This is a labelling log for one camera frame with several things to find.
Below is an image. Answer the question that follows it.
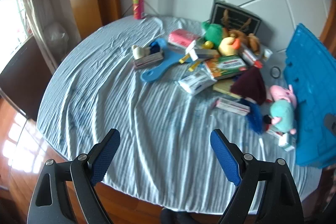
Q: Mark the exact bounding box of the long purple white box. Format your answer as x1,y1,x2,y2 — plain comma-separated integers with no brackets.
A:
133,52,163,69

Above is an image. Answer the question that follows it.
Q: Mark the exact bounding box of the blue plastic crate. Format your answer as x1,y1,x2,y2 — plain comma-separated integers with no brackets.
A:
283,24,335,168

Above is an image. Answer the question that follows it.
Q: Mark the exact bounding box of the grey teal pig plush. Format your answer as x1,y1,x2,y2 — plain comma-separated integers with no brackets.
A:
263,84,297,135

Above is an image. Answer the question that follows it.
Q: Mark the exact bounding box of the black gift box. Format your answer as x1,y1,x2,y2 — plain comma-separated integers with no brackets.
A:
210,0,261,35

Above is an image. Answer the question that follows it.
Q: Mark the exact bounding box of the green orange medicine box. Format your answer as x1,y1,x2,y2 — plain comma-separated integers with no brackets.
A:
205,55,248,80

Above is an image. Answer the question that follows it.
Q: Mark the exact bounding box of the pink tissue pack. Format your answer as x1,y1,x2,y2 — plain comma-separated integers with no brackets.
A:
168,29,200,49

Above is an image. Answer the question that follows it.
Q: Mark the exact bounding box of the red teal medicine box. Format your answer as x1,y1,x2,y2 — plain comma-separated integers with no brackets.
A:
278,133,297,152

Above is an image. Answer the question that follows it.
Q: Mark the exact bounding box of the yellow plastic clip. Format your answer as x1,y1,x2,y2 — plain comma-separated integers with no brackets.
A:
179,53,204,72

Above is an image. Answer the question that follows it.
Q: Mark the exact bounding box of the striped light blue tablecloth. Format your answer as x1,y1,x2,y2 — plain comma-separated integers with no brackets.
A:
37,16,322,214

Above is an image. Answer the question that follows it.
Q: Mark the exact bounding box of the yellow duck plush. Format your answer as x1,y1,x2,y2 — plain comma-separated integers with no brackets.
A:
218,37,240,56

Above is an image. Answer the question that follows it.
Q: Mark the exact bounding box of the yellow flat packet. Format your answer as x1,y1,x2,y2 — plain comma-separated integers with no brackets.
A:
213,79,241,99

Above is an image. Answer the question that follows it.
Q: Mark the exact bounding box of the brown deer plush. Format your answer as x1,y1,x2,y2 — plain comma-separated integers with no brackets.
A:
228,30,261,54

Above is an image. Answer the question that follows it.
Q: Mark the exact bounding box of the dark maroon cloth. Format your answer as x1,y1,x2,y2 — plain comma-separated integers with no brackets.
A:
230,67,266,105

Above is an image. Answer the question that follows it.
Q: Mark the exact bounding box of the blue plastic board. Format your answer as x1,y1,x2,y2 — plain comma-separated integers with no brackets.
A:
141,38,185,83

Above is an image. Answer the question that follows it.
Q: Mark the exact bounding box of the pink white medicine box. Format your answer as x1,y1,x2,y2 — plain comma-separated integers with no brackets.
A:
215,98,250,116

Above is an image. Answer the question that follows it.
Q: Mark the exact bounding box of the white wet wipes pack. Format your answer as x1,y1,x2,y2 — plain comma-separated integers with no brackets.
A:
175,68,217,96

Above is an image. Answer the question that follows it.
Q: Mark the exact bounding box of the white narrow box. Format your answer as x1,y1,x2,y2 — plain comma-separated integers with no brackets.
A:
188,48,221,61

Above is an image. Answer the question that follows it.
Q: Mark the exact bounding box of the red chip can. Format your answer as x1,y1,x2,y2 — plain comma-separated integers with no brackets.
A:
133,0,144,20

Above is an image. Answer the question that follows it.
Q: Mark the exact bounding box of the white grey small box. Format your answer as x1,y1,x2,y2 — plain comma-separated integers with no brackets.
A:
185,38,205,55

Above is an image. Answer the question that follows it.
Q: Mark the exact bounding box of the green frog plush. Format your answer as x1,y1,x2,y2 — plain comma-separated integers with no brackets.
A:
202,22,223,49

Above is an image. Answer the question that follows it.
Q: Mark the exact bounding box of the blue satin bow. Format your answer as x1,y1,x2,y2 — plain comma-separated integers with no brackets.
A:
149,41,162,55

